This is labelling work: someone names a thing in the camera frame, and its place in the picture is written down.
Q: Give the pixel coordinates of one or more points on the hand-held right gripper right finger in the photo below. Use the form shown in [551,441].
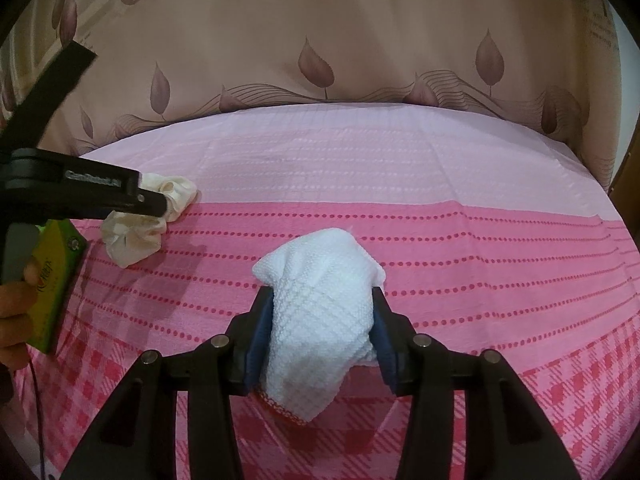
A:
[384,332]

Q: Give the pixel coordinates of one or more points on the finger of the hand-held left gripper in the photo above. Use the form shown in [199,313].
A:
[150,206]
[55,90]

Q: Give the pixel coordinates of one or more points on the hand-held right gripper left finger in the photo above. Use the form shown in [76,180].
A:
[257,332]

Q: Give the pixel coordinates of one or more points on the cream scrunchie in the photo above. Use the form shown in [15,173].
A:
[132,240]

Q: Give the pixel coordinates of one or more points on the white waffle cloth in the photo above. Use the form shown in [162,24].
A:
[320,300]

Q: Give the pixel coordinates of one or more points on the person's left hand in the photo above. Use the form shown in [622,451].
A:
[15,325]

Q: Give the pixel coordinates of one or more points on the green tissue pack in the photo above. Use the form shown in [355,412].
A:
[55,280]

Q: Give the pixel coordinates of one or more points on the pink checked bed sheet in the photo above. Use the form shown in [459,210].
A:
[450,260]

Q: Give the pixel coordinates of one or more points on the beige leaf print curtain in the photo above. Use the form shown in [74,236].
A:
[320,35]

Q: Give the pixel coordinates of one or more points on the wooden door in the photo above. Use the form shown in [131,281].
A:
[622,170]

